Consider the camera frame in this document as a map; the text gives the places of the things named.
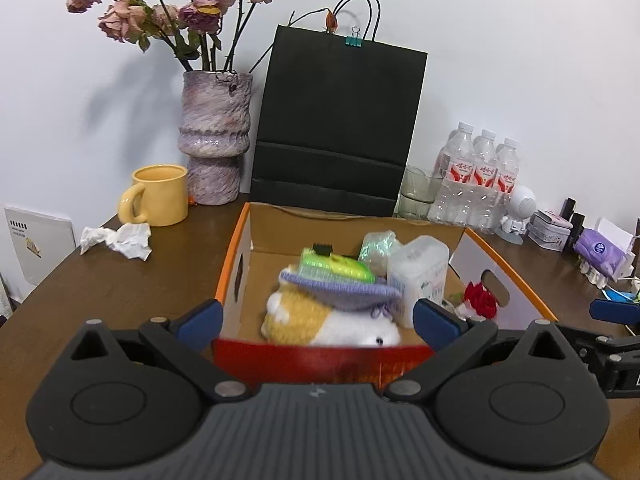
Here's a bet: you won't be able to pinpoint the red label water bottle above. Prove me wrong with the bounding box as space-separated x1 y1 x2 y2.
465 129 499 227
492 137 521 231
427 121 476 223

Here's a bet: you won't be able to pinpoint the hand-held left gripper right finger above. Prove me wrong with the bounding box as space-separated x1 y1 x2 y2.
385 297 568 403

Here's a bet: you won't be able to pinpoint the green yellow plastic toy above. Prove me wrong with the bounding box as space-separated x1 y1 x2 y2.
299 247 376 283

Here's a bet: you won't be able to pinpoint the white cardboard box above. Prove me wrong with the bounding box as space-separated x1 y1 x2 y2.
4 205 77 286

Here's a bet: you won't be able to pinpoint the clear cotton swab box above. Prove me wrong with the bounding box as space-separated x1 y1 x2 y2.
387 235 450 328

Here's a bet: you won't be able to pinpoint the black tubes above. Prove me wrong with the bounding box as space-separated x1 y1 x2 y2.
561 197 586 251

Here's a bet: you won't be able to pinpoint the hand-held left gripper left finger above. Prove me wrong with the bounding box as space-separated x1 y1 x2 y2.
70 299 248 403

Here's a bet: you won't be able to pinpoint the purple knitted hat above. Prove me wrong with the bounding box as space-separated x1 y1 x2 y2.
278 266 402 320

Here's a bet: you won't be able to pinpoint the white crumpled tissue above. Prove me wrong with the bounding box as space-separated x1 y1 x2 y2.
79 223 152 262

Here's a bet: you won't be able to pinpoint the iridescent plastic wrap ball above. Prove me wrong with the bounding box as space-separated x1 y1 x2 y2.
358 230 403 277

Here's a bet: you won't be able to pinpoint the red rose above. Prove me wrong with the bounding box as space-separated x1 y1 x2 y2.
462 281 501 320

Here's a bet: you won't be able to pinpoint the pink case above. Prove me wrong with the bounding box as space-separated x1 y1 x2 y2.
535 209 574 229

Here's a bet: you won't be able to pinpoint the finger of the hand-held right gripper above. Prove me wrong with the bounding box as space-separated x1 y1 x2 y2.
555 324 640 361
589 297 640 324

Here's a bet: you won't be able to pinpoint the white paper card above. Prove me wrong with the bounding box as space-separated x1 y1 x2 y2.
595 217 633 251

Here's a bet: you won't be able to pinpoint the purple ceramic vase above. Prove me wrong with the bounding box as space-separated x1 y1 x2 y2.
178 70 254 207

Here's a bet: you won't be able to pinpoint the purple tissue pack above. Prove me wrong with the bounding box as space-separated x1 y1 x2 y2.
573 227 628 281

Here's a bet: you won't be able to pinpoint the white robot speaker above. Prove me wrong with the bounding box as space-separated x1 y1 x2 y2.
497 185 538 245

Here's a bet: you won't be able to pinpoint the yellow white plush toy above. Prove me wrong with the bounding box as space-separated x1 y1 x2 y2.
260 280 402 348

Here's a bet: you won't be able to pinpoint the orange cardboard box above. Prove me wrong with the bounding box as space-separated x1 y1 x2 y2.
211 202 558 392

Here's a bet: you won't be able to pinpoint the glass cup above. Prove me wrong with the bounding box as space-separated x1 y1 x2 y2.
397 165 446 221

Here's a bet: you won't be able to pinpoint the yellow mug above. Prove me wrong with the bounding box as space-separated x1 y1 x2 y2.
118 164 190 227

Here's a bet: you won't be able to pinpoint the black paper bag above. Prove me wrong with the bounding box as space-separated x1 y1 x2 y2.
249 0 428 218

